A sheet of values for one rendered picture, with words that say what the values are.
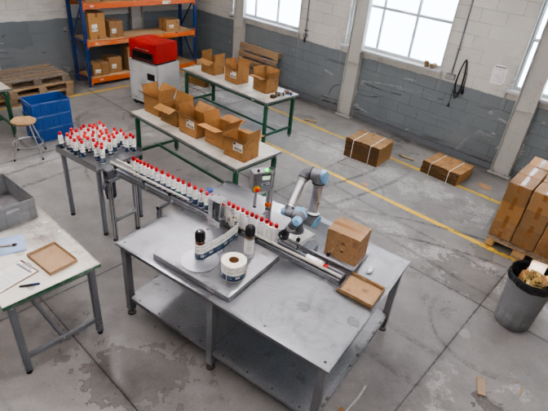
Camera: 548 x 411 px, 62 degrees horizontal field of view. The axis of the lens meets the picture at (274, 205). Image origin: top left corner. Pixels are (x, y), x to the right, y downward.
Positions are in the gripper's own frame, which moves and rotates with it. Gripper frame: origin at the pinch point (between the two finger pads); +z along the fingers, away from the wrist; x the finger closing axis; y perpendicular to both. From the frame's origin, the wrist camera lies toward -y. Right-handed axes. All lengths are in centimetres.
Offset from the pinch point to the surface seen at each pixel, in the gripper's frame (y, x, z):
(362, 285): -7, 74, -31
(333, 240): -20.3, 31.2, -28.1
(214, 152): -115, -143, 100
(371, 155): -383, -23, 101
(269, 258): 20.0, 6.9, 2.4
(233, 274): 63, -1, -3
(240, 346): 62, 45, 57
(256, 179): 0, -49, -27
